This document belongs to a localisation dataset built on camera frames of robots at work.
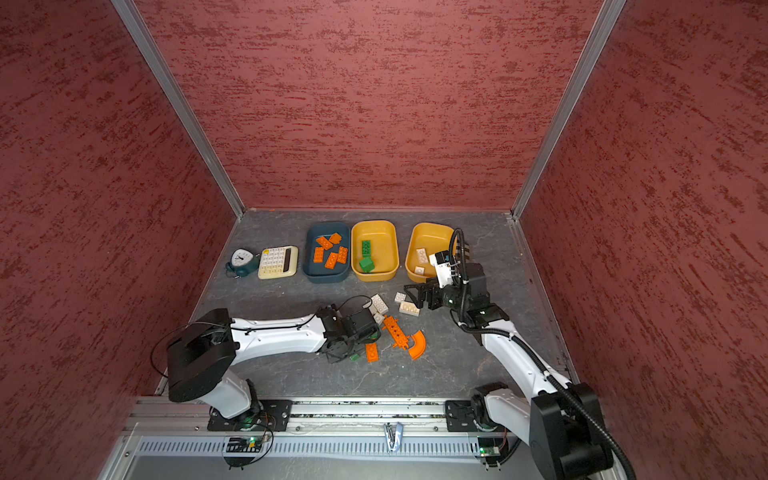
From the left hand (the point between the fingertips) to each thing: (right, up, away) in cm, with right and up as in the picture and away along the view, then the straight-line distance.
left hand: (352, 353), depth 84 cm
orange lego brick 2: (-16, +27, +22) cm, 39 cm away
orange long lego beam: (+13, +4, +3) cm, 14 cm away
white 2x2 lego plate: (+21, +22, +17) cm, 35 cm away
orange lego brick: (-10, +33, +26) cm, 43 cm away
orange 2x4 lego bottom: (+6, 0, +1) cm, 6 cm away
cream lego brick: (+22, +27, +22) cm, 42 cm away
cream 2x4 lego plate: (+17, +11, +8) cm, 22 cm away
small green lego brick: (+3, +24, +16) cm, 29 cm away
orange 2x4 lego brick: (-14, +31, +26) cm, 43 cm away
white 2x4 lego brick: (+7, +11, +10) cm, 17 cm away
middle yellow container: (+5, +29, +24) cm, 38 cm away
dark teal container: (-15, +21, +18) cm, 32 cm away
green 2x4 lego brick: (+2, +30, +23) cm, 37 cm away
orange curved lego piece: (+19, +1, +1) cm, 19 cm away
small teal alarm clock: (-40, +25, +16) cm, 50 cm away
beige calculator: (-30, +25, +19) cm, 43 cm away
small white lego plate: (+14, +14, +11) cm, 22 cm away
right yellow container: (+23, +33, +28) cm, 49 cm away
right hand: (+18, +19, -2) cm, 26 cm away
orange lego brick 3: (-10, +25, +20) cm, 34 cm away
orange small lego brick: (-7, +27, +20) cm, 34 cm away
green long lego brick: (+1, 0, -3) cm, 3 cm away
